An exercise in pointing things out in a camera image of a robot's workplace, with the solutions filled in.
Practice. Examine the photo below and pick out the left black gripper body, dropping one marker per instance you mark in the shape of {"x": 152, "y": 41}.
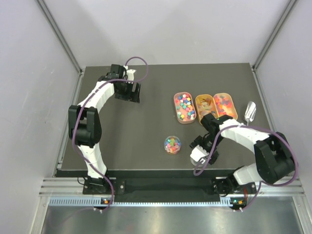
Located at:
{"x": 129, "y": 98}

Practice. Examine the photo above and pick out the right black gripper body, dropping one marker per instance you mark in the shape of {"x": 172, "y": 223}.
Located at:
{"x": 207, "y": 144}

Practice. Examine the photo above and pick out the pink tray of block candies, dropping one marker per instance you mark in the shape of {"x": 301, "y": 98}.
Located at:
{"x": 184, "y": 108}

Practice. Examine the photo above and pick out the yellow tray of popsicle candies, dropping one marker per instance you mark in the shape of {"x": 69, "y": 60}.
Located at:
{"x": 205, "y": 104}

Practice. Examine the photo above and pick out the orange tray of star candies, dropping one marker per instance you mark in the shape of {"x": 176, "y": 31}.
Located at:
{"x": 225, "y": 105}

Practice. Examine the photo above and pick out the silver metal scoop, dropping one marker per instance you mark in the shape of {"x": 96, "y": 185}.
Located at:
{"x": 250, "y": 112}

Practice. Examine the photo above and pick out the clear round jar lid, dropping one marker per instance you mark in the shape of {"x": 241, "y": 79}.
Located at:
{"x": 199, "y": 163}

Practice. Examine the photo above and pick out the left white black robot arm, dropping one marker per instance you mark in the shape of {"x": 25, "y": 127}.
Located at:
{"x": 84, "y": 125}

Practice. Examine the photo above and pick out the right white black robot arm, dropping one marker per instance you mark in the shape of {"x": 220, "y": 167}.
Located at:
{"x": 274, "y": 158}

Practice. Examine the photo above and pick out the clear round plastic jar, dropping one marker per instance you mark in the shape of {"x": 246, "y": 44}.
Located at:
{"x": 172, "y": 145}

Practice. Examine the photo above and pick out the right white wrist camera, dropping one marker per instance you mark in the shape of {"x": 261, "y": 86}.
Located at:
{"x": 198, "y": 155}

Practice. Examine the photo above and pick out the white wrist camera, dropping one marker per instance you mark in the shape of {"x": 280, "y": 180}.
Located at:
{"x": 128, "y": 74}
{"x": 198, "y": 155}

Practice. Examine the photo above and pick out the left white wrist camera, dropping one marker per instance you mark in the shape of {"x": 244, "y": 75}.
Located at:
{"x": 128, "y": 74}

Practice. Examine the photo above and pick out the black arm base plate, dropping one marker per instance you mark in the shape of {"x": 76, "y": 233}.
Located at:
{"x": 128, "y": 186}

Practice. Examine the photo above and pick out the slotted cable duct rail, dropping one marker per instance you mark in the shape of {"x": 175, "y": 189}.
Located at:
{"x": 97, "y": 201}

